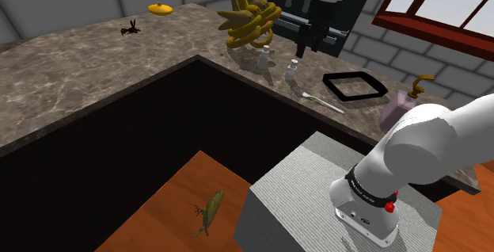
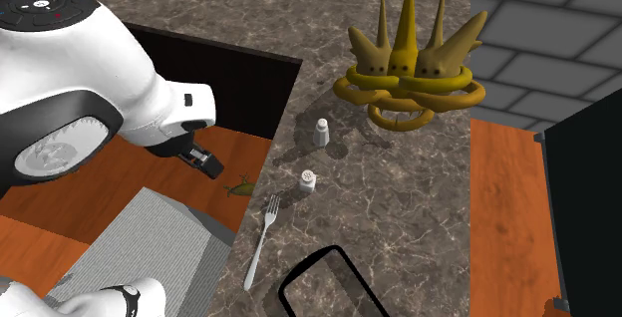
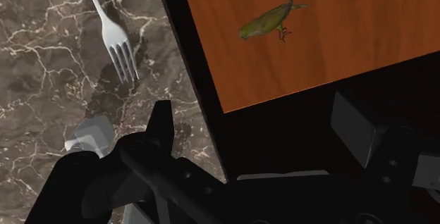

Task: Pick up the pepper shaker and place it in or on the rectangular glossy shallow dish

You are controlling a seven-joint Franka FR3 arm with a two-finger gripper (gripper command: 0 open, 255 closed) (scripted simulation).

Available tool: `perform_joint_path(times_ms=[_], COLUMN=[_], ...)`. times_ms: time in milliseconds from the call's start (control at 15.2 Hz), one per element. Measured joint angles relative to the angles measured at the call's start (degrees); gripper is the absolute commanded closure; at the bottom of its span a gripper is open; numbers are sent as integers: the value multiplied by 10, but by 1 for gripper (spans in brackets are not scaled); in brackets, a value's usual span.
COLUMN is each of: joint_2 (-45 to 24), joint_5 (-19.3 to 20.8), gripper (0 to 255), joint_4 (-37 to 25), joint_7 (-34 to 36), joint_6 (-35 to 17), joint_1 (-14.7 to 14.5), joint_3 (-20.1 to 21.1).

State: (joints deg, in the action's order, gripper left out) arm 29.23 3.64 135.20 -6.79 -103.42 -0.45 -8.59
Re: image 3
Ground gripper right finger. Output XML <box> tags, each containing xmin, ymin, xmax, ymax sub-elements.
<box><xmin>329</xmin><ymin>92</ymin><xmax>440</xmax><ymax>204</ymax></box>

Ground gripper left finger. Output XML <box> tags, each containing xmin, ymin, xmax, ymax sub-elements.
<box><xmin>23</xmin><ymin>99</ymin><xmax>226</xmax><ymax>224</ymax></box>

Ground clear glass cup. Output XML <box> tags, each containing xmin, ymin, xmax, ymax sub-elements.
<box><xmin>63</xmin><ymin>115</ymin><xmax>116</xmax><ymax>159</ymax></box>

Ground silver fork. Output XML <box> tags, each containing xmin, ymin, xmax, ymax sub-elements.
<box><xmin>81</xmin><ymin>0</ymin><xmax>141</xmax><ymax>84</ymax></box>

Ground green bird figure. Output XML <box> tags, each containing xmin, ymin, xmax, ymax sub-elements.
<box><xmin>238</xmin><ymin>0</ymin><xmax>310</xmax><ymax>43</ymax></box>

